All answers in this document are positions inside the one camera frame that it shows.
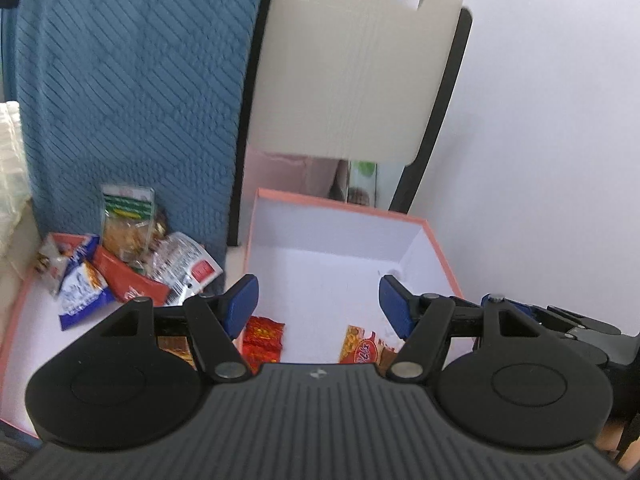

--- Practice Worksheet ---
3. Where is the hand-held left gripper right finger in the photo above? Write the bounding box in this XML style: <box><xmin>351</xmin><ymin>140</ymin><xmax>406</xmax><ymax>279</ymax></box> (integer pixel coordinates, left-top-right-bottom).
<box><xmin>378</xmin><ymin>275</ymin><xmax>541</xmax><ymax>382</ymax></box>

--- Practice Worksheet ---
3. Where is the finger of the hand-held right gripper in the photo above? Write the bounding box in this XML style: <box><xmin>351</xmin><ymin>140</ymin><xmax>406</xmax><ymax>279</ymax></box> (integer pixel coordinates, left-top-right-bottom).
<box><xmin>505</xmin><ymin>301</ymin><xmax>544</xmax><ymax>329</ymax></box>
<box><xmin>545</xmin><ymin>305</ymin><xmax>623</xmax><ymax>337</ymax></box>

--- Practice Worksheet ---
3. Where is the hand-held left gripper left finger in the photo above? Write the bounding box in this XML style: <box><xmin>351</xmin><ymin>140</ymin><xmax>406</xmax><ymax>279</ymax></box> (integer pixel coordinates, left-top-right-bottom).
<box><xmin>95</xmin><ymin>275</ymin><xmax>259</xmax><ymax>382</ymax></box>

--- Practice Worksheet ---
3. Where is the clear silver snack packet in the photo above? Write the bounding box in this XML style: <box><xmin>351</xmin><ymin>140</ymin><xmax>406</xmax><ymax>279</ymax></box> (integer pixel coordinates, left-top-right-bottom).
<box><xmin>149</xmin><ymin>231</ymin><xmax>225</xmax><ymax>307</ymax></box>

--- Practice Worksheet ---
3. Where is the pink cardboard box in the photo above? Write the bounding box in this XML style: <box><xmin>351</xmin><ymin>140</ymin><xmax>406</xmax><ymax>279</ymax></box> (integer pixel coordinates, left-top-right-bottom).
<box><xmin>235</xmin><ymin>187</ymin><xmax>466</xmax><ymax>367</ymax></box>

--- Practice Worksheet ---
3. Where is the red orange snack packet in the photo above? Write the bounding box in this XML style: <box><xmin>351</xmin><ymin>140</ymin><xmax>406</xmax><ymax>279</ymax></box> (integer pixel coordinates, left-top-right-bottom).
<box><xmin>92</xmin><ymin>246</ymin><xmax>172</xmax><ymax>309</ymax></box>

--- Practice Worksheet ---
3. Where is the green label snack packet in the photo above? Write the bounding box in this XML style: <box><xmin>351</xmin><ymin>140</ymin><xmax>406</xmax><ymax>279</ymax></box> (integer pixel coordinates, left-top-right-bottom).
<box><xmin>101</xmin><ymin>184</ymin><xmax>157</xmax><ymax>265</ymax></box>

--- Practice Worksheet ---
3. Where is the small white blue snack packet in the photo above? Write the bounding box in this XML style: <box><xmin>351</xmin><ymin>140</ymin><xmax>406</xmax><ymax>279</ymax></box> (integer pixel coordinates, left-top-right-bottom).
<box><xmin>36</xmin><ymin>232</ymin><xmax>102</xmax><ymax>297</ymax></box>

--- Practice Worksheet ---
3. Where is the small red snack packet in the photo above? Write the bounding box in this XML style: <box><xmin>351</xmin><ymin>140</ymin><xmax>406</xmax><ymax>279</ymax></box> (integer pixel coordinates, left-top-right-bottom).
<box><xmin>241</xmin><ymin>316</ymin><xmax>287</xmax><ymax>364</ymax></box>

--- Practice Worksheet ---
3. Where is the small patterned container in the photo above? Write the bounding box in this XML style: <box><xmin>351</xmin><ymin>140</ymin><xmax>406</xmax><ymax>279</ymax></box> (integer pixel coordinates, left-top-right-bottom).
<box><xmin>347</xmin><ymin>159</ymin><xmax>381</xmax><ymax>207</ymax></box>

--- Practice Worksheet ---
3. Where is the pink bag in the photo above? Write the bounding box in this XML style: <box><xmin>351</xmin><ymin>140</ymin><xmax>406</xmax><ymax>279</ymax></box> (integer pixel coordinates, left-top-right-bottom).
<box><xmin>245</xmin><ymin>149</ymin><xmax>346</xmax><ymax>202</ymax></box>

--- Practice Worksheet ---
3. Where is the blue quilted chair cover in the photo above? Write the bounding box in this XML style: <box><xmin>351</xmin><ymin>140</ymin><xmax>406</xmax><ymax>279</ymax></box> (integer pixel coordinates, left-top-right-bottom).
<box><xmin>0</xmin><ymin>0</ymin><xmax>271</xmax><ymax>250</ymax></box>

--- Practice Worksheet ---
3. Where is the cream quilted bedspread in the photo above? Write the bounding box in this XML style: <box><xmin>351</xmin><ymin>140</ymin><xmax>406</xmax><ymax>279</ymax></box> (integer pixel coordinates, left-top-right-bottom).
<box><xmin>0</xmin><ymin>101</ymin><xmax>36</xmax><ymax>281</ymax></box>

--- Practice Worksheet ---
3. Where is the cream chair with black frame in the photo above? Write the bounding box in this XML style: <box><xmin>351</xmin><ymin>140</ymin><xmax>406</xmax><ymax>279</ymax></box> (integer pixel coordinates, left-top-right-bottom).
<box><xmin>227</xmin><ymin>0</ymin><xmax>474</xmax><ymax>250</ymax></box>

